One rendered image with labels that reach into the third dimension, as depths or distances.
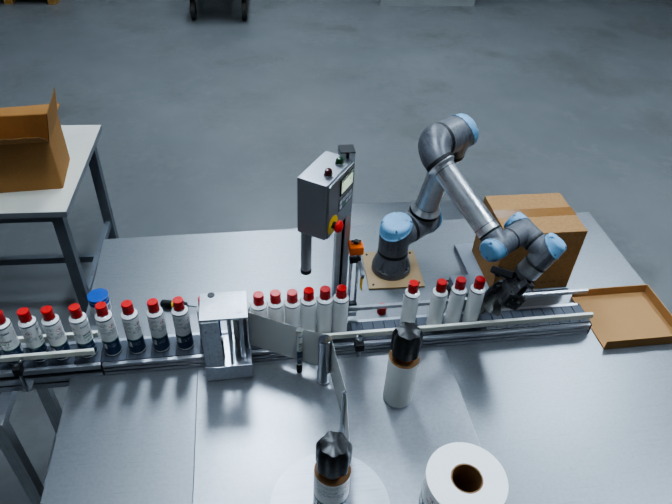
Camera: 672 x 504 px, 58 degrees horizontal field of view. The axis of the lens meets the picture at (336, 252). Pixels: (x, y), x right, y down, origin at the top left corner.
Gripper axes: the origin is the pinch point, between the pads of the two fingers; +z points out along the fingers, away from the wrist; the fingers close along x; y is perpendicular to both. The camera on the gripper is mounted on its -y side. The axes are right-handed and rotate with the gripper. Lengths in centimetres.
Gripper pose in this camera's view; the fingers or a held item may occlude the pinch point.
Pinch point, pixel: (483, 309)
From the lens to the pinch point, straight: 212.2
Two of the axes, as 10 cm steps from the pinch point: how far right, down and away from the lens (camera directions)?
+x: 8.4, 3.3, 4.4
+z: -5.3, 6.9, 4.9
